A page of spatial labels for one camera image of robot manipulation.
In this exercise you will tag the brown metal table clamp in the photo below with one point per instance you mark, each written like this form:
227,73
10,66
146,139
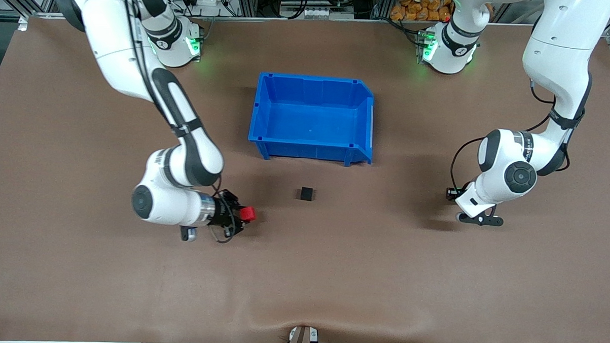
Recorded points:
302,340

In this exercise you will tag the small black cube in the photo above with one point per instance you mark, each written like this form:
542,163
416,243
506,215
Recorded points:
306,194

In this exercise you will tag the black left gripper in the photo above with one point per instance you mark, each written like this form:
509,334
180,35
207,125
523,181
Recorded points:
457,192

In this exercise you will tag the orange snack bags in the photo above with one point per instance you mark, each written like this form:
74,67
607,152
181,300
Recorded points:
417,7

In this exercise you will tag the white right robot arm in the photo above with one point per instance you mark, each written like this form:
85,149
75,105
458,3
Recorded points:
131,59

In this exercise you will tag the white power strip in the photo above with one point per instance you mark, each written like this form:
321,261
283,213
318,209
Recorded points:
205,0

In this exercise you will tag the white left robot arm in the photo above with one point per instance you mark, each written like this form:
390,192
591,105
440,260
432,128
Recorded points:
557,63

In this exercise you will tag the small red cube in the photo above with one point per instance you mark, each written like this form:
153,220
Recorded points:
248,213

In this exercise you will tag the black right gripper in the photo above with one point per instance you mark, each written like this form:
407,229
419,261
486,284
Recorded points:
226,212

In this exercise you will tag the blue plastic storage bin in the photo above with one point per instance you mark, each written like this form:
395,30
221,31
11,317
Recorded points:
312,121

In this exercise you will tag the brown table mat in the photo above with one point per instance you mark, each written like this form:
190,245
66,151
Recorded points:
301,273

